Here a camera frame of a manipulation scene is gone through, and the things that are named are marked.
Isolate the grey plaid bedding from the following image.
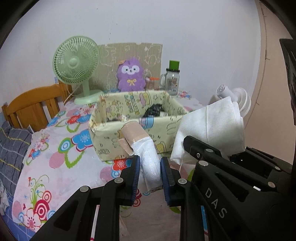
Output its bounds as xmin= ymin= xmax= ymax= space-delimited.
xmin=0 ymin=121 xmax=32 ymax=196

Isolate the glass jar green lid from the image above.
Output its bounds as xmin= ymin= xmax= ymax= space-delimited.
xmin=159 ymin=60 xmax=180 ymax=95

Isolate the white towel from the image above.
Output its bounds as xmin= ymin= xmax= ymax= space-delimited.
xmin=170 ymin=96 xmax=246 ymax=165

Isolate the floral tablecloth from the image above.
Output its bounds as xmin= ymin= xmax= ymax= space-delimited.
xmin=11 ymin=89 xmax=209 ymax=241

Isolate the yellow cartoon storage box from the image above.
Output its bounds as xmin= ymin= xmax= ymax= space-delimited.
xmin=88 ymin=90 xmax=188 ymax=161

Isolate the purple plush toy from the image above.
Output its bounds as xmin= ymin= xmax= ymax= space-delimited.
xmin=117 ymin=58 xmax=146 ymax=92

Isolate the patterned cardboard sheet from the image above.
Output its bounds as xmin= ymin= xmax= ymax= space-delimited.
xmin=89 ymin=43 xmax=163 ymax=91

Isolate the beige door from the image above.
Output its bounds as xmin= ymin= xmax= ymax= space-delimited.
xmin=244 ymin=1 xmax=295 ymax=163

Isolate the toothpick holder orange lid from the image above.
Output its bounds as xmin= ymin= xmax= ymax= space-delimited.
xmin=145 ymin=77 xmax=159 ymax=90

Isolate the white standing fan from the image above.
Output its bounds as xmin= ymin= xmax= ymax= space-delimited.
xmin=209 ymin=84 xmax=251 ymax=118

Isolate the green desk fan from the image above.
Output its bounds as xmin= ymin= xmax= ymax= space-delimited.
xmin=52 ymin=36 xmax=103 ymax=105

